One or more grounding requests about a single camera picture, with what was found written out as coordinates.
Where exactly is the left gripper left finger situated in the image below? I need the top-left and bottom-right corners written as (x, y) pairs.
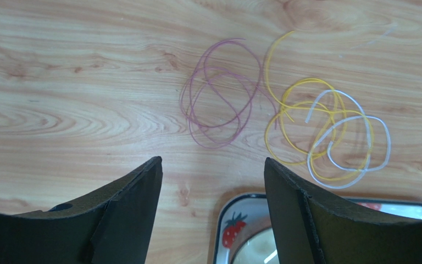
top-left (0, 156), bottom-right (163, 263)

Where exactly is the pink cable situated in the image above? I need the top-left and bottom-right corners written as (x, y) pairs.
top-left (179, 38), bottom-right (278, 149)

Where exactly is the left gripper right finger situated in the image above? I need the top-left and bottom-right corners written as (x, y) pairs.
top-left (264, 158), bottom-right (422, 263)

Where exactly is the yellow cable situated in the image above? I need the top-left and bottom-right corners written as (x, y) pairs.
top-left (264, 30), bottom-right (374, 182)

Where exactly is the white strawberry tray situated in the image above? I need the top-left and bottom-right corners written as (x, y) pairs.
top-left (213, 193), bottom-right (422, 263)

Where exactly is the beige ceramic bowl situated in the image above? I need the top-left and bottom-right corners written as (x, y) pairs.
top-left (229, 227), bottom-right (280, 264)

